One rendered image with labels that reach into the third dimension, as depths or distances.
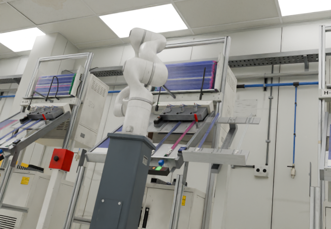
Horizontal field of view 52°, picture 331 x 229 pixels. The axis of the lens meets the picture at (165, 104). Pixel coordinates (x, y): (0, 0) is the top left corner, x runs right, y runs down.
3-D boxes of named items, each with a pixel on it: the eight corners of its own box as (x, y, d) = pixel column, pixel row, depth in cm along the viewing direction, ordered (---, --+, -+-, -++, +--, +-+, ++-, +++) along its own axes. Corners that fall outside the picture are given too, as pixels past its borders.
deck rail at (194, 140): (179, 169, 198) (177, 159, 196) (176, 169, 199) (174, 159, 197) (215, 117, 257) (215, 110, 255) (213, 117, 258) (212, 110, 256)
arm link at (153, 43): (133, 85, 172) (163, 93, 175) (140, 66, 165) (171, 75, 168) (138, 41, 212) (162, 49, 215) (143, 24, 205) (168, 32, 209)
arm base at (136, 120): (145, 135, 150) (152, 97, 157) (106, 132, 156) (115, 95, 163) (156, 147, 167) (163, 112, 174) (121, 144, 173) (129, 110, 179)
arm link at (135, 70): (154, 103, 164) (163, 60, 172) (117, 93, 160) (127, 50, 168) (148, 110, 175) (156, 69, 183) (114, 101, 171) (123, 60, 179)
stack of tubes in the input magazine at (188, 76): (211, 89, 259) (215, 58, 268) (153, 91, 282) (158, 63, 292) (216, 95, 269) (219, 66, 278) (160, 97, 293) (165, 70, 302)
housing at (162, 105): (212, 121, 255) (209, 104, 250) (155, 121, 278) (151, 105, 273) (215, 116, 261) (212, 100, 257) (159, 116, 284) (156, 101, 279)
